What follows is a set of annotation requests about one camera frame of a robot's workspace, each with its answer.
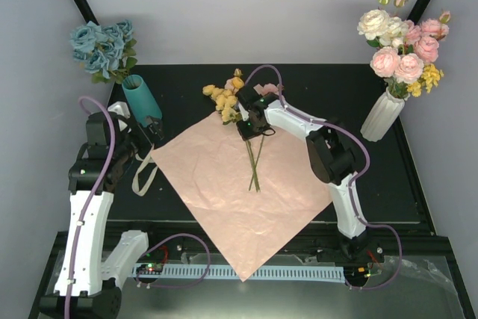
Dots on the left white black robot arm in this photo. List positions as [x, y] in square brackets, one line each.
[89, 285]

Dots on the black aluminium rail base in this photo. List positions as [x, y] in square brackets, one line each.
[241, 246]

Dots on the white ribbed vase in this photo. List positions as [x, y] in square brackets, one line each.
[382, 116]

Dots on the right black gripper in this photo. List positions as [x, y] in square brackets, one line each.
[246, 134]

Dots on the pink wrapping paper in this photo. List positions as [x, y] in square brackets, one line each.
[208, 167]

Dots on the left small circuit board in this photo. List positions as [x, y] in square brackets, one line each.
[149, 269]

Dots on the right small circuit board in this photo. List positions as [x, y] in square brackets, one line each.
[360, 272]

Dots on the small circuit board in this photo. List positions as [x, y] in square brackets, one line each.
[149, 269]
[360, 272]

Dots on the cream printed ribbon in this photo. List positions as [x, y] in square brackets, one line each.
[145, 173]

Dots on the yellow and blue flower bunch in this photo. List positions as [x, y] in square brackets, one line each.
[215, 94]

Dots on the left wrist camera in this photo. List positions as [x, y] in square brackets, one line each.
[121, 109]

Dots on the blue rose stem bunch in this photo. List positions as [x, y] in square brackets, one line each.
[107, 52]

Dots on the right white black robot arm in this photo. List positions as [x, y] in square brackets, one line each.
[332, 157]

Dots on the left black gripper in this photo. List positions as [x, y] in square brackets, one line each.
[157, 134]

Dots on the pink and white rose bouquet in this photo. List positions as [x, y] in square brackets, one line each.
[406, 51]

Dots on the pink rose stem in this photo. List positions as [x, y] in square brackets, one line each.
[262, 90]
[230, 114]

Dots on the teal conical vase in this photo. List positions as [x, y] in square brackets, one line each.
[141, 101]

